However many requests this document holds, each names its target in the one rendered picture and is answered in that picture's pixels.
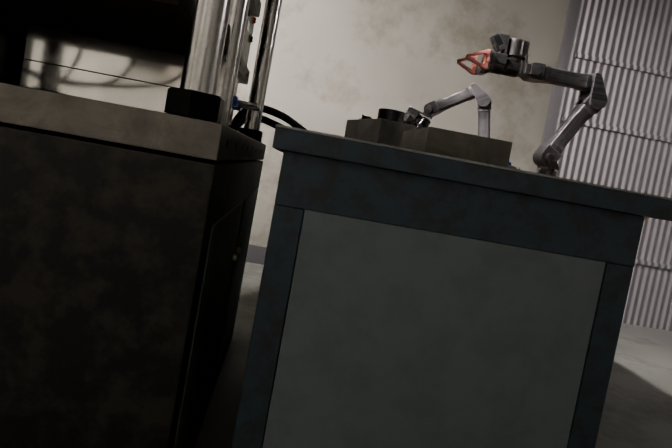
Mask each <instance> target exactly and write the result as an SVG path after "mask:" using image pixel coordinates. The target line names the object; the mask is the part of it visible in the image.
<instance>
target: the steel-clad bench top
mask: <svg viewBox="0 0 672 448"><path fill-rule="evenodd" d="M275 126H276V127H281V128H287V129H292V130H297V131H303V132H308V133H313V134H319V135H324V136H329V137H335V138H340V139H345V140H351V141H356V142H361V143H367V144H372V145H377V146H383V147H388V148H393V149H399V150H404V151H409V152H415V153H420V154H425V155H431V156H436V157H441V158H447V159H452V160H457V161H462V162H468V163H473V164H478V165H484V166H489V167H494V168H500V169H505V170H510V171H516V172H521V173H526V174H532V175H537V176H542V177H548V178H553V179H558V180H564V181H569V182H574V183H580V184H585V185H590V186H596V187H601V188H606V189H612V190H617V191H622V192H628V193H633V194H638V195H644V196H649V197H654V198H660V199H665V200H670V201H672V198H667V197H662V196H657V195H651V194H646V193H641V192H636V191H630V190H625V189H620V188H614V187H609V186H604V185H598V184H593V183H588V182H582V181H577V180H572V179H566V178H561V177H556V176H550V175H545V174H540V173H535V172H529V171H524V170H519V169H513V168H508V167H503V166H497V165H492V164H487V163H481V162H476V161H471V160H465V159H460V158H455V157H449V156H444V155H439V154H434V153H428V152H423V151H418V150H412V149H407V148H402V147H396V146H391V145H386V144H380V143H375V142H370V141H364V140H359V139H354V138H348V137H343V136H338V135H333V134H327V133H322V132H317V131H311V130H306V129H301V128H295V127H290V126H285V125H279V124H276V125H275Z"/></svg>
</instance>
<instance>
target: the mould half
mask: <svg viewBox="0 0 672 448"><path fill-rule="evenodd" d="M416 128H417V127H416V126H413V125H409V124H404V123H400V122H396V121H391V120H387V119H382V118H379V119H350V120H347V124H346V130H345V135H344V137H348V138H354V139H359V140H364V141H370V142H375V143H380V144H386V145H391V146H396V147H400V146H401V141H402V135H403V132H404V131H408V130H412V129H416Z"/></svg>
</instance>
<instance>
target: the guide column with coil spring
mask: <svg viewBox="0 0 672 448"><path fill-rule="evenodd" d="M249 4H250V0H232V3H231V9H230V15H229V21H228V27H227V33H226V39H225V45H224V50H223V56H222V62H221V68H220V74H219V80H218V86H217V92H216V95H217V96H220V97H221V98H222V99H223V100H224V101H225V104H224V110H223V116H222V121H221V123H222V124H224V125H226V126H229V121H230V115H231V109H232V103H233V97H234V91H235V86H236V80H237V74H238V68H239V62H240V56H241V50H242V45H243V39H244V33H245V27H246V21H247V15H248V10H249Z"/></svg>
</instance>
